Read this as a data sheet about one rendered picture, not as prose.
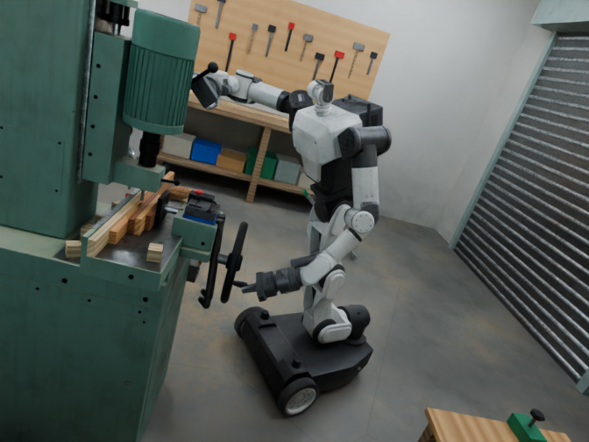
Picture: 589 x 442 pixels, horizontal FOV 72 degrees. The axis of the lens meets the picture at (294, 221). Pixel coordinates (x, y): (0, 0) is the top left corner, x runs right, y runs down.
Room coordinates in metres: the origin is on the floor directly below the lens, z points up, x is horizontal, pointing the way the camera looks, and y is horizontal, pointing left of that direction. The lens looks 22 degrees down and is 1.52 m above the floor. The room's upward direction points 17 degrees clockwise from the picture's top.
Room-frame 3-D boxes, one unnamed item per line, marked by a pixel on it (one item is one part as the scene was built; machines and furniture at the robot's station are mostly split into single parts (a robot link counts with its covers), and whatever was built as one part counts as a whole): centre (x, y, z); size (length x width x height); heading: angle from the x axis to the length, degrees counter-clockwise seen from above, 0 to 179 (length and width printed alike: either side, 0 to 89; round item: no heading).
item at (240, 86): (1.77, 0.41, 1.31); 0.19 x 0.11 x 0.10; 176
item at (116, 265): (1.19, 0.39, 0.87); 0.61 x 0.30 x 0.06; 7
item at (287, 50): (4.47, 0.61, 1.50); 2.00 x 0.04 x 0.90; 101
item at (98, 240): (1.18, 0.51, 0.92); 0.60 x 0.02 x 0.05; 7
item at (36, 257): (1.18, 0.62, 0.76); 0.57 x 0.45 x 0.09; 97
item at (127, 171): (1.19, 0.51, 1.03); 0.14 x 0.07 x 0.09; 97
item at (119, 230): (1.26, 0.50, 0.92); 0.59 x 0.02 x 0.04; 7
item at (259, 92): (1.82, 0.32, 1.31); 0.22 x 0.12 x 0.13; 73
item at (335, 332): (1.83, -0.32, 0.28); 0.21 x 0.20 x 0.13; 127
